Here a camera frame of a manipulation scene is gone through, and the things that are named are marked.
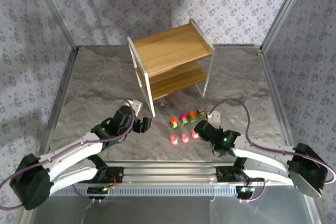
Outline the aluminium frame side rail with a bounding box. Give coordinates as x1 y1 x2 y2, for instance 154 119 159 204
19 47 81 224
258 47 322 224

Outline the aluminium frame post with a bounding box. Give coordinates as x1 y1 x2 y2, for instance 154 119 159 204
26 0 80 51
259 0 312 51

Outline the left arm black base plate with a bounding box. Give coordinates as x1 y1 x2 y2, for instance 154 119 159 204
86 167 124 184

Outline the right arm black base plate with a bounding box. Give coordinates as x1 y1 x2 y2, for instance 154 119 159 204
216 166 250 183

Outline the slotted grey cable duct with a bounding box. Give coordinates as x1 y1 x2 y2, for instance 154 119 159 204
48 183 238 196

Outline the wooden two-tier shelf white frame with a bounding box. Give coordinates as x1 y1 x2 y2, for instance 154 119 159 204
127 18 216 118

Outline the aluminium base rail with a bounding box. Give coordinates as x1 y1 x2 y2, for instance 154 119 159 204
103 160 266 184

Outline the grey metal panel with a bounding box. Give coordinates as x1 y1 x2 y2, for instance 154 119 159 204
31 195 314 224

